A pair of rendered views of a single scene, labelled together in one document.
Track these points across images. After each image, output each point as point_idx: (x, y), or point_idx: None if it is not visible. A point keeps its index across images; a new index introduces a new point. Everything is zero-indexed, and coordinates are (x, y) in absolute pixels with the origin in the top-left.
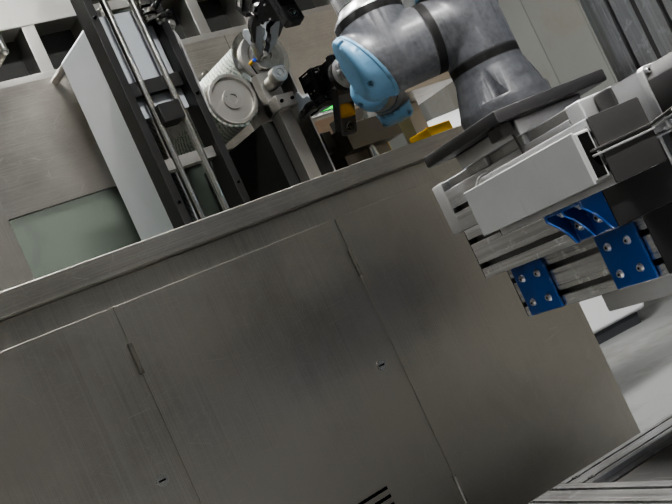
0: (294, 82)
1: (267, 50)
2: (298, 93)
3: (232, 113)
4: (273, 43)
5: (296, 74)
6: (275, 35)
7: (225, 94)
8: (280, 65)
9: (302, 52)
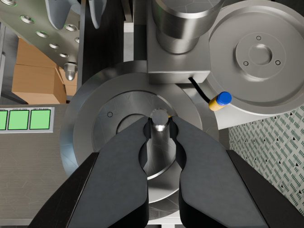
0: (79, 61)
1: (148, 125)
2: (94, 13)
3: (270, 27)
4: (125, 135)
5: (31, 155)
6: (113, 159)
7: (277, 67)
8: (172, 8)
9: (10, 177)
